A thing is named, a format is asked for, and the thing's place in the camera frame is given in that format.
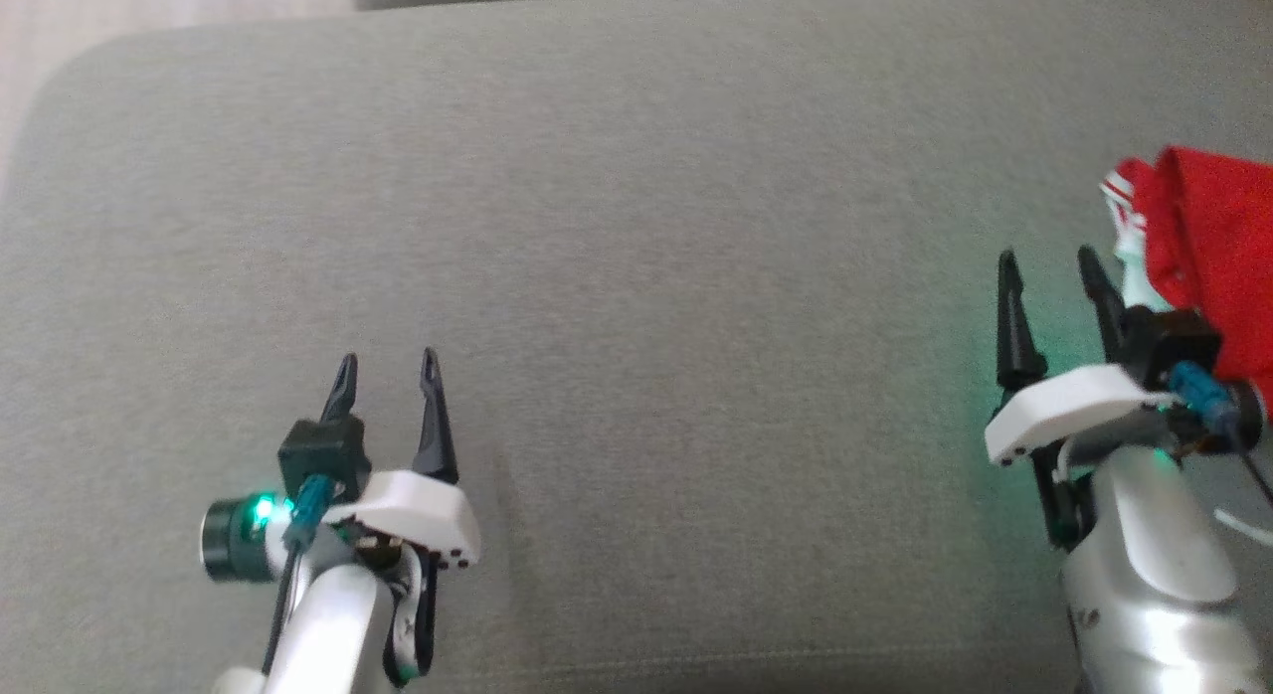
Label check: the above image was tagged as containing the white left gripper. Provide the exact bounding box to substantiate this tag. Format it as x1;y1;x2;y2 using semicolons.
318;347;482;577

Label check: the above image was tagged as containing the grey sofa seat cushion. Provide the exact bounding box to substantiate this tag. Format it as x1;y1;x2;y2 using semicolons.
0;0;1273;694

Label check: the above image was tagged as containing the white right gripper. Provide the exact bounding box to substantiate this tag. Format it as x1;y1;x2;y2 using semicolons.
984;244;1181;468

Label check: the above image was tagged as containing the white cable tie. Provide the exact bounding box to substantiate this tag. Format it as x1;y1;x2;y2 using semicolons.
1214;507;1273;548

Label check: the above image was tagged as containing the red jersey white striped trim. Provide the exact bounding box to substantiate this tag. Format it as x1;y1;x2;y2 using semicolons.
1098;144;1273;424

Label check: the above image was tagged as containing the black cable blue connector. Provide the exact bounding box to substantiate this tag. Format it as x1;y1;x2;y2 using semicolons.
1166;360;1273;508
260;474;336;677

